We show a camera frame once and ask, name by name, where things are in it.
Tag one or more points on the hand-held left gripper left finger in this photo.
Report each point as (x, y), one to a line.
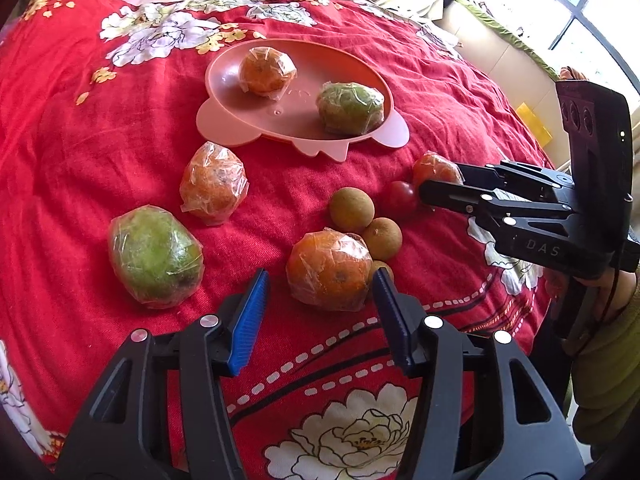
(247, 327)

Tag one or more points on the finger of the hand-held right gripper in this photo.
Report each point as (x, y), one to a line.
(520, 177)
(450, 195)

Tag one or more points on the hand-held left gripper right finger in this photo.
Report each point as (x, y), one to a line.
(395, 322)

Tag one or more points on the plastic-wrapped orange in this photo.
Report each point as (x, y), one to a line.
(212, 182)
(327, 270)
(432, 170)
(266, 71)

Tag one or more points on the red cherry tomato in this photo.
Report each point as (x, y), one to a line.
(400, 197)

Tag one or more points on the brown longan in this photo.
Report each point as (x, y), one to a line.
(380, 271)
(382, 239)
(351, 209)

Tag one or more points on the plastic-wrapped green citrus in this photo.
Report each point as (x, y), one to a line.
(152, 257)
(350, 108)

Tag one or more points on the pink plastic plate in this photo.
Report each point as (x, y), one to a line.
(280, 115)

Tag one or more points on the person's right hand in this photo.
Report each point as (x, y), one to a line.
(620, 292)

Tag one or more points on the yellow packet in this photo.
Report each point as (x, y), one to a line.
(534, 122)

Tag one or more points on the orange patterned cushion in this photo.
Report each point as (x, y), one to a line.
(574, 74)

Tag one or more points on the beige sofa with green trim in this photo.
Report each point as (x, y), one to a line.
(505, 55)

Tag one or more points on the window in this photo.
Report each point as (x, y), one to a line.
(590, 5)

